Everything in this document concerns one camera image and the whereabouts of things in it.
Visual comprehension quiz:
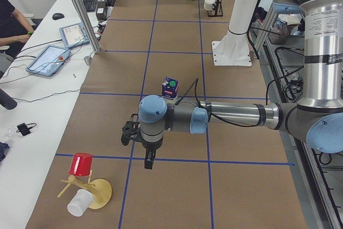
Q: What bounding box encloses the blue white milk carton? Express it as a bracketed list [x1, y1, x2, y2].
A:
[161, 77, 178, 103]

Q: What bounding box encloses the wooden cup tree stand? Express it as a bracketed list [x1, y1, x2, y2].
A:
[57, 171, 113, 210]

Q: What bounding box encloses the red plastic cup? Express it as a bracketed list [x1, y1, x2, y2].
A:
[69, 152, 93, 176]

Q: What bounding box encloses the white plastic cup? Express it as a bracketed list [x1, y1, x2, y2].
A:
[67, 189, 94, 217]

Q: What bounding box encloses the small metal cylinder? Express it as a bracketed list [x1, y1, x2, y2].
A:
[84, 56, 92, 65]

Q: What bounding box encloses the small black adapter device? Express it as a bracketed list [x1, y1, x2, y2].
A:
[17, 123, 37, 136]

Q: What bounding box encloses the teach pendant near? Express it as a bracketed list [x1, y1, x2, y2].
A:
[26, 45, 71, 77]

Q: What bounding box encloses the teach pendant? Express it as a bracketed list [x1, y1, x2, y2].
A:
[26, 45, 71, 77]
[59, 23, 90, 48]

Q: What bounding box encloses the teach pendant far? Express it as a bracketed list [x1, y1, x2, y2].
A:
[59, 23, 90, 48]

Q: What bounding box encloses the white mug on rack front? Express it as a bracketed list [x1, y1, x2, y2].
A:
[204, 0, 216, 11]

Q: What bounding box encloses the black computer mouse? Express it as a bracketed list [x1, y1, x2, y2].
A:
[52, 13, 65, 20]

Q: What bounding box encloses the seated person dark shirt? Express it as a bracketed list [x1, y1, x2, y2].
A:
[0, 0, 35, 66]

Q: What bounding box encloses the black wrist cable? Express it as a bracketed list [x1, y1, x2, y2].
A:
[175, 77, 305, 128]

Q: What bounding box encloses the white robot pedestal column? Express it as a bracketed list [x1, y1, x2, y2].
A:
[212, 0, 258, 67]

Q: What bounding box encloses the aluminium frame post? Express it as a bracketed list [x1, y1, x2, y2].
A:
[72, 0, 100, 54]

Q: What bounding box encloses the black wire mug rack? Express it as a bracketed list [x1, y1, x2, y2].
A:
[207, 0, 223, 17]

